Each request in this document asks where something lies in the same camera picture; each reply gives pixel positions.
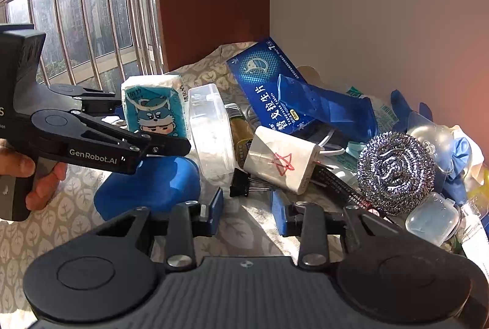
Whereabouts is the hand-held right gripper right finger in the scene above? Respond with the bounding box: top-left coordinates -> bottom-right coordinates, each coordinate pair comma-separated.
270,191 -> 406,269

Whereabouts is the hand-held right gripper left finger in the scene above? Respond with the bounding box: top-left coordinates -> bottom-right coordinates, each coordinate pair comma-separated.
95,187 -> 225,272

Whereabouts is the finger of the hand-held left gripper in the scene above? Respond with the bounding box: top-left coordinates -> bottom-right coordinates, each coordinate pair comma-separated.
31,109 -> 192,175
49,83 -> 123,115

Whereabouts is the person's left hand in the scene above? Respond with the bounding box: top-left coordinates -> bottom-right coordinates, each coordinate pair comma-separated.
0,139 -> 68,212

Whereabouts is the leaf printed bed sheet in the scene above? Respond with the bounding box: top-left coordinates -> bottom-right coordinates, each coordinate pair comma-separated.
0,42 -> 489,329

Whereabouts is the black binder clip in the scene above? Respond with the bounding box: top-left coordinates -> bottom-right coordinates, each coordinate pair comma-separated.
229,167 -> 269,199

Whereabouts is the white charger with red star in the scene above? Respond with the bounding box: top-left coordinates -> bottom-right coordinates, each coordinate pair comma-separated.
243,125 -> 322,195

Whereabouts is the blue cartoon tissue pack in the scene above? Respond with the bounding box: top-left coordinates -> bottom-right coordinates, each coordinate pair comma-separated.
121,74 -> 190,142

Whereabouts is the black marker pen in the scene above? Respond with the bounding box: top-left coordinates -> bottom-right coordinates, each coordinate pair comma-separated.
311,164 -> 387,219

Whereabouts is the clear plastic box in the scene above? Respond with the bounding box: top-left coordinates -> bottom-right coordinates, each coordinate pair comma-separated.
188,83 -> 235,181

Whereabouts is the metal window railing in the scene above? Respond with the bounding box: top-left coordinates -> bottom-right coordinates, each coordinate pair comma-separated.
0,0 -> 166,86

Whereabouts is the blue plastic bag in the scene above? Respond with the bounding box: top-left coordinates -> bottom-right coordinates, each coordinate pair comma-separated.
277,74 -> 380,145

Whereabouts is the steel wool scourer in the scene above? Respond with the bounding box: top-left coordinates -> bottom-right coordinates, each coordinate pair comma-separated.
357,132 -> 436,216

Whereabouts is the blue printed cardboard box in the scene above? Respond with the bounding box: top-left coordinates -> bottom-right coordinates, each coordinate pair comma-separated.
226,37 -> 318,135

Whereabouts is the white green printed packet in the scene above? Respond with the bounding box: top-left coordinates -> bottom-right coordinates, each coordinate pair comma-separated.
346,85 -> 400,124

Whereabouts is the clear earbud case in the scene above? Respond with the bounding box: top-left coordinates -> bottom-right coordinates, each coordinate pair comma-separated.
404,192 -> 461,246

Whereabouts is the clear plastic blister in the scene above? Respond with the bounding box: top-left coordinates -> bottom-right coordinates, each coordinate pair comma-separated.
406,111 -> 456,161

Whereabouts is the crumpled blue glove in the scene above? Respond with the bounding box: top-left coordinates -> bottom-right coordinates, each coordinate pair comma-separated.
390,90 -> 483,207

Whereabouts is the white cable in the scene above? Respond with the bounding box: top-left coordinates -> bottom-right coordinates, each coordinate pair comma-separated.
315,133 -> 346,158

